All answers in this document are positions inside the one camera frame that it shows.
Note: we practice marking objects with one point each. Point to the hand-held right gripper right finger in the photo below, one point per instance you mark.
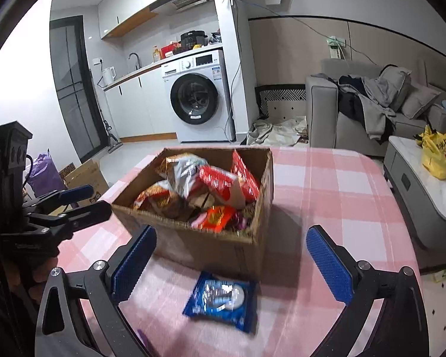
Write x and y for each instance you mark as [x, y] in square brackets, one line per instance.
[329, 264]

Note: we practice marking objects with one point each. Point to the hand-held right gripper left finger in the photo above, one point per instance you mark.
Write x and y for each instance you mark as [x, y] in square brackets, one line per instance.
[133, 264]

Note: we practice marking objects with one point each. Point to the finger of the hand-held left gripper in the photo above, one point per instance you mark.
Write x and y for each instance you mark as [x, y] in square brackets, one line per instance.
[74, 193]
[93, 212]

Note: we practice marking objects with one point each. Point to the brown cardboard box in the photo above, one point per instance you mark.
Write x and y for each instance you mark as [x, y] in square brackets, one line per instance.
[208, 245]

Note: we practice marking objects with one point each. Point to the blue cookie packet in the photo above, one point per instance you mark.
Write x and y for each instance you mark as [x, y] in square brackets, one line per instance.
[219, 301]

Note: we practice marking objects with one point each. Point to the red cookie packet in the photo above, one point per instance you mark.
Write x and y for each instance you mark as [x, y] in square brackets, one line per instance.
[215, 217]

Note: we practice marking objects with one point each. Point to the person's left hand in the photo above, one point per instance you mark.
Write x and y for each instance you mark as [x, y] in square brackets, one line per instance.
[42, 271]

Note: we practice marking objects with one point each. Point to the small printed cardboard box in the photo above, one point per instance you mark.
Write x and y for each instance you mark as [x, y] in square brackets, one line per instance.
[85, 178]

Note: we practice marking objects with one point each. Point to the purple plastic bag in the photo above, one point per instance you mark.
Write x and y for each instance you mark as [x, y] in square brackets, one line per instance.
[44, 174]

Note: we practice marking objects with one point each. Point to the pink checked tablecloth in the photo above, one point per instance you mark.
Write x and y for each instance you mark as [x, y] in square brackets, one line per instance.
[338, 200]

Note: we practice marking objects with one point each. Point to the orange brown snack packet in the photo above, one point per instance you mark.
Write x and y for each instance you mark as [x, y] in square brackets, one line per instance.
[156, 197]

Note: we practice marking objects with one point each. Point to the stick vacuum cleaner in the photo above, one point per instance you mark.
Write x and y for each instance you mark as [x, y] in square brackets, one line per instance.
[112, 137]

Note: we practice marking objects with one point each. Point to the purple snack packet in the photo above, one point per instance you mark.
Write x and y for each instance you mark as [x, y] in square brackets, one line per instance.
[241, 221]

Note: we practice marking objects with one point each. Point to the silver and orange snack bag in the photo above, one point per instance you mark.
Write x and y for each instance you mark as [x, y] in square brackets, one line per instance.
[182, 171]

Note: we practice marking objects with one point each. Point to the black glass door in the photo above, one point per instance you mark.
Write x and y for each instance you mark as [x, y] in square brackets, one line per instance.
[74, 89]

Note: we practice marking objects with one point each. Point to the white kitchen base cabinet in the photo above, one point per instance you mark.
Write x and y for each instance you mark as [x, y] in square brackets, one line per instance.
[137, 108]

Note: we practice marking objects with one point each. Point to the grey coffee table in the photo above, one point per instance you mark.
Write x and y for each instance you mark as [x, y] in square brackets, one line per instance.
[420, 193]

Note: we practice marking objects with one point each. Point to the white and red snack packet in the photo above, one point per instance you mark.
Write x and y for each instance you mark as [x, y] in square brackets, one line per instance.
[219, 184]

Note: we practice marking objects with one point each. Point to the tall red snack bag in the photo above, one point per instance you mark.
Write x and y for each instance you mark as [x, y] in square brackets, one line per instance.
[245, 178]

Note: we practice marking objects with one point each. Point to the white electric kettle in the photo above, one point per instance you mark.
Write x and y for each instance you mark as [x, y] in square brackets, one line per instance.
[109, 75]

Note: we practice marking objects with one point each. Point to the beige cloth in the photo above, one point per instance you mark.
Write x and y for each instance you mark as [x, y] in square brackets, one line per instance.
[275, 132]

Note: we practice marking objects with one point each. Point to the grey sofa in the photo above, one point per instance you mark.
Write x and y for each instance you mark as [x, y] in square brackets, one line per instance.
[321, 115]

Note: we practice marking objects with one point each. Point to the chrome kitchen faucet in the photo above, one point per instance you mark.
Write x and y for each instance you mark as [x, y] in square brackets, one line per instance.
[135, 57]

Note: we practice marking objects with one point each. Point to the yellow plastic bag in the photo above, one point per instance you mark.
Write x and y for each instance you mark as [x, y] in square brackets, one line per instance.
[436, 156]

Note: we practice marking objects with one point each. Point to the yellow bottle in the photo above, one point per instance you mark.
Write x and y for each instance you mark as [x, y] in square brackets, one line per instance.
[156, 55]

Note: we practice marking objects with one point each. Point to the black clothes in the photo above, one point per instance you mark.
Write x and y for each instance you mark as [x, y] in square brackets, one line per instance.
[351, 100]

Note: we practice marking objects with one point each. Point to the black patterned low cabinet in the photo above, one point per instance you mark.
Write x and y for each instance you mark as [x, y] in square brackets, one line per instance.
[282, 100]

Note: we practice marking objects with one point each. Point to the red box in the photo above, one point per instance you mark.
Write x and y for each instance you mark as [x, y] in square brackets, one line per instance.
[169, 51]

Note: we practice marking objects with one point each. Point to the grey jacket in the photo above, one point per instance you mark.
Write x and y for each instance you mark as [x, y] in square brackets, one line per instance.
[386, 96]

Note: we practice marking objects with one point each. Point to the white washing machine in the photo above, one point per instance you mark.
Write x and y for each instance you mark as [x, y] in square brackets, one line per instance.
[208, 67]

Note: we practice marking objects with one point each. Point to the grey cushion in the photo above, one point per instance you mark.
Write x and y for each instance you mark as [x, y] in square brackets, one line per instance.
[420, 100]

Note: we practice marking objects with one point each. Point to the black pressure cooker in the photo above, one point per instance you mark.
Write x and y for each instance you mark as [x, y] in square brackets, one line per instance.
[193, 40]

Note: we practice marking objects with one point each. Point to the white power strip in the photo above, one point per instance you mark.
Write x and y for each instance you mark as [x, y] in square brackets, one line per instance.
[336, 46]

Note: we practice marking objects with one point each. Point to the range hood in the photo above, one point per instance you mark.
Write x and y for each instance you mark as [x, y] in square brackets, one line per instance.
[182, 2]

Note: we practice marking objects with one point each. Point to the white wall cabinet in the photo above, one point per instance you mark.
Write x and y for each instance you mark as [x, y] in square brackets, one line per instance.
[133, 3]

